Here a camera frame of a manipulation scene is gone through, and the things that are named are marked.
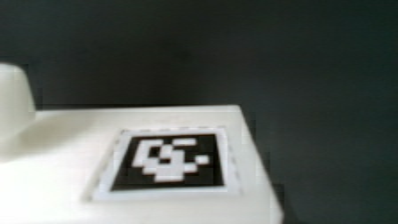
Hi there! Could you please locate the white drawer box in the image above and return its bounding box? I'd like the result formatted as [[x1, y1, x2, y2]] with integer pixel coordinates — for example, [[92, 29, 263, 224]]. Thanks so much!
[[0, 105, 283, 224]]

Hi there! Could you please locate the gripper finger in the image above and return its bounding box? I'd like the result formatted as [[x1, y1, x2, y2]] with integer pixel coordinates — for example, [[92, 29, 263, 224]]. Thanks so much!
[[0, 63, 36, 157]]

